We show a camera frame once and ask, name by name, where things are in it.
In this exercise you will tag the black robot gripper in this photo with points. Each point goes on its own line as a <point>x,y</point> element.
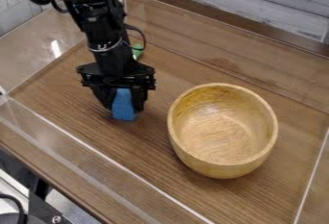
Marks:
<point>116,70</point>

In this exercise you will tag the black metal table frame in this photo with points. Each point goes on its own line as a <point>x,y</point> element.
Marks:
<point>39,212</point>

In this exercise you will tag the clear acrylic tray wall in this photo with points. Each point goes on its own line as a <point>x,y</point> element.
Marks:
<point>116,167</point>

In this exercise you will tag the light brown wooden bowl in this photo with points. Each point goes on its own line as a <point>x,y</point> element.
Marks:
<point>222,129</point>

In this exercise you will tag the green and white marker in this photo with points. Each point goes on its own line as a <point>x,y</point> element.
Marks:
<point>138,50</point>

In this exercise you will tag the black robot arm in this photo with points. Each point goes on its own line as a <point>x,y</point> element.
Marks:
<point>100,20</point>

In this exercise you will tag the blue rectangular block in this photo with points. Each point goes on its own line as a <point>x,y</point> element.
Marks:
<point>122,105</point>

